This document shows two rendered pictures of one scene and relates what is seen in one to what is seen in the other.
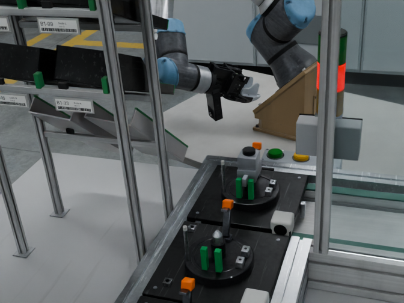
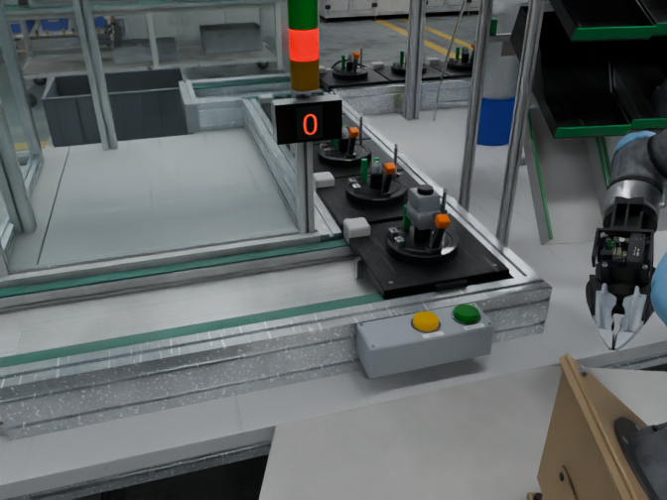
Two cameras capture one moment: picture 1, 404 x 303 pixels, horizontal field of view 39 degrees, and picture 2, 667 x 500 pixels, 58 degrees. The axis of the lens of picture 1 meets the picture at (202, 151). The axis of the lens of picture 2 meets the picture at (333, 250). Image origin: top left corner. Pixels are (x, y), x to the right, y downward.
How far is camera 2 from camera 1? 2.03 m
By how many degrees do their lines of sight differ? 112
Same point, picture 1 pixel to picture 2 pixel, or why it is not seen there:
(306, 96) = (554, 422)
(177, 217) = (465, 219)
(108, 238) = (536, 244)
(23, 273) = not seen: hidden behind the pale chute
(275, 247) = (342, 213)
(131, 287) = (420, 175)
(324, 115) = not seen: hidden behind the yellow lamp
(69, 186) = not seen: outside the picture
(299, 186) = (379, 271)
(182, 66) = (623, 154)
